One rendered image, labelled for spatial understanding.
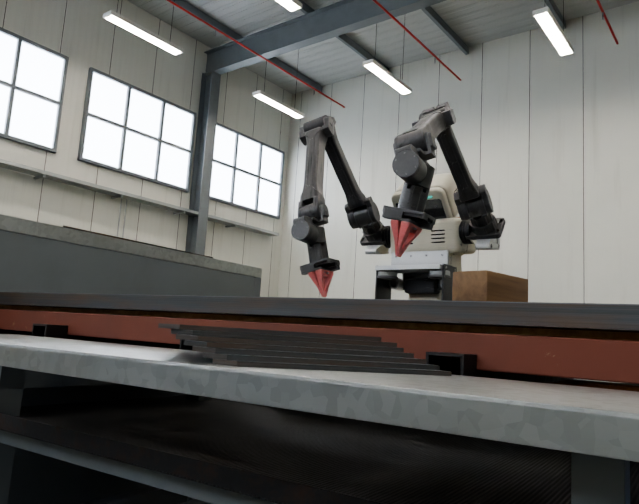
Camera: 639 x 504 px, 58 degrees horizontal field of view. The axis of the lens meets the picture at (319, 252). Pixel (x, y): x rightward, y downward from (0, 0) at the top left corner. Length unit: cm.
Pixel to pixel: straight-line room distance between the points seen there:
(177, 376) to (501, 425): 33
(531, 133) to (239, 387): 1192
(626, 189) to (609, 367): 1088
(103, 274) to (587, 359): 147
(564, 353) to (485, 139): 1197
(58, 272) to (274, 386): 132
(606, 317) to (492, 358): 14
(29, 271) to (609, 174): 1080
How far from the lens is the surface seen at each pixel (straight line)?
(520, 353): 77
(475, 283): 87
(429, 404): 47
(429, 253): 203
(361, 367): 65
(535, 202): 1194
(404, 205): 124
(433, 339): 81
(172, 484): 114
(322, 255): 164
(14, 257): 174
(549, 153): 1213
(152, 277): 201
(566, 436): 44
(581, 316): 76
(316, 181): 176
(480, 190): 189
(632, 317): 76
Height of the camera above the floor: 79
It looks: 8 degrees up
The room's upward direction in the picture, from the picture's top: 4 degrees clockwise
